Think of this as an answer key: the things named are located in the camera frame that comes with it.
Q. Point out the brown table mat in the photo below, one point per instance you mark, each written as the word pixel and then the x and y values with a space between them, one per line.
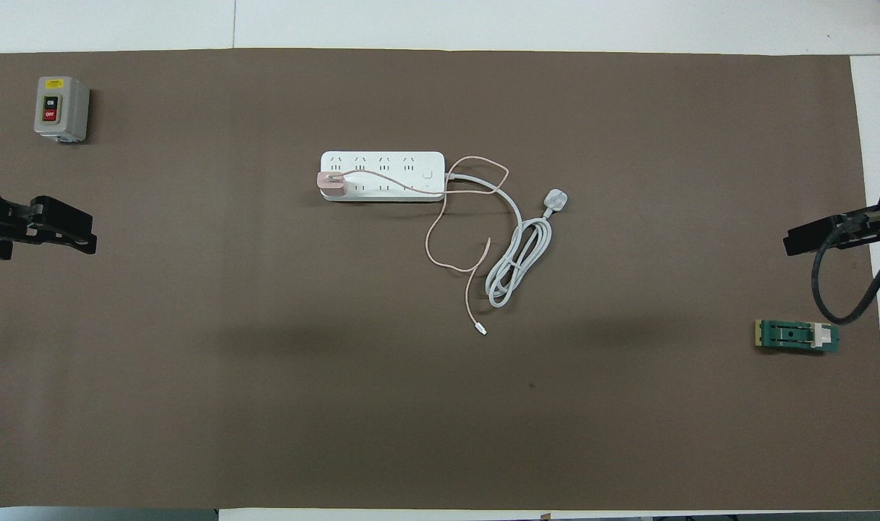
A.
pixel 411 405

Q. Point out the grey on-off switch box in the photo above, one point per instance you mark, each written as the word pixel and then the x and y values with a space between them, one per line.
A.
pixel 67 108

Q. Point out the pink charger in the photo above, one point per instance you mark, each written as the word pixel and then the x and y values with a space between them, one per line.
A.
pixel 331 189

